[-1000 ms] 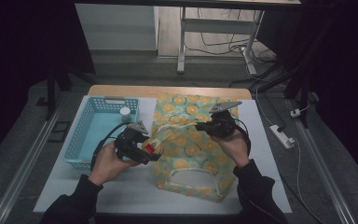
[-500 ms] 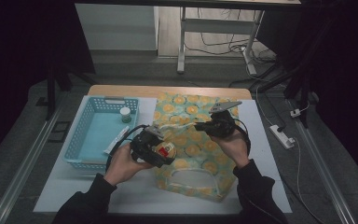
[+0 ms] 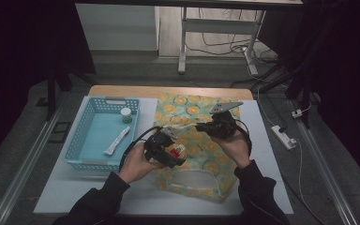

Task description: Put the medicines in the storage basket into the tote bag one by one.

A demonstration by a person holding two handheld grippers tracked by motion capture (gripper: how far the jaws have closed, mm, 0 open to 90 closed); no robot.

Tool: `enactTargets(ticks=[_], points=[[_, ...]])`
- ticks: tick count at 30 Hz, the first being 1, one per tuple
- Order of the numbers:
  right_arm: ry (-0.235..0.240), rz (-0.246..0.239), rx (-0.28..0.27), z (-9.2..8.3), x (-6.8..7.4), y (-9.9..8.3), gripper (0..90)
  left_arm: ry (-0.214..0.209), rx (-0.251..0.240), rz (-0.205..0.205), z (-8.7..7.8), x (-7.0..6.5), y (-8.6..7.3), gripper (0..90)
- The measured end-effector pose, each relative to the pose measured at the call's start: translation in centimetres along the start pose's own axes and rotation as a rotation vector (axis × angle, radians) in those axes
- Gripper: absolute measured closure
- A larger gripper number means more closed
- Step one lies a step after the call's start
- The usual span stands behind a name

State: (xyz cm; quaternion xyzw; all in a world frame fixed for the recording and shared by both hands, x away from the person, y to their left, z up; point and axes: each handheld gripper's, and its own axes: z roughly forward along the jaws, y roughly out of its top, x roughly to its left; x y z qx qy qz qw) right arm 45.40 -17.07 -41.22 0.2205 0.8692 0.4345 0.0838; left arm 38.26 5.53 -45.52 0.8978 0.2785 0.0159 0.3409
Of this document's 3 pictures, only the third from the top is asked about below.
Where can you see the white desk frame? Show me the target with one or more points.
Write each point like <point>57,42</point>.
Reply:
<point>218,25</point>

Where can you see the white table mat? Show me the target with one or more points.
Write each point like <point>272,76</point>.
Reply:
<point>75,193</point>

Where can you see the white cabinet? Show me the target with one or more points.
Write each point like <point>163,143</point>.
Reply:
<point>118,28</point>

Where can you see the black metal stand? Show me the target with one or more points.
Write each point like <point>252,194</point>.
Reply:
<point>304,87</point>
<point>51,93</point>

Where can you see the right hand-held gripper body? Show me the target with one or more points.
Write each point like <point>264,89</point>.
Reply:
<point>225,125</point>

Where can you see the white power strip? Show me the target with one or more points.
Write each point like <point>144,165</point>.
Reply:
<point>282,137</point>

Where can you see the person's left hand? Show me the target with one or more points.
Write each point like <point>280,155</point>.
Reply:
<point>136,165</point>

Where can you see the small jar with white lid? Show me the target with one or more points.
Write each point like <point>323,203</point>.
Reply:
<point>126,115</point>

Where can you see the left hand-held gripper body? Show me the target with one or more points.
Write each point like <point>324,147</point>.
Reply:
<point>156,146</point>

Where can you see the white tube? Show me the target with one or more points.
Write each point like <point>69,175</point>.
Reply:
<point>117,141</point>

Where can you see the small orange snack packet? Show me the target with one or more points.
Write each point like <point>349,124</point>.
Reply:
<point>177,153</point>

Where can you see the person's right hand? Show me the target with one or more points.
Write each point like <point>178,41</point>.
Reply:
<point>234,148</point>

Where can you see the black floor plate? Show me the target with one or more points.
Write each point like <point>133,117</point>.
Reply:
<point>61,132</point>

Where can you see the small white adapter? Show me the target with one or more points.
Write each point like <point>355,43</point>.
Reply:
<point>296,113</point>

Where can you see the blue plastic basket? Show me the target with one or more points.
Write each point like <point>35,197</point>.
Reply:
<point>103,137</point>

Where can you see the orange print fabric bag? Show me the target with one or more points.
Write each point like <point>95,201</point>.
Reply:
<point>197,143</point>

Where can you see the aluminium floor rail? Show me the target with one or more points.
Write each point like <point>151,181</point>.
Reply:
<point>25,168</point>
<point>325,168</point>

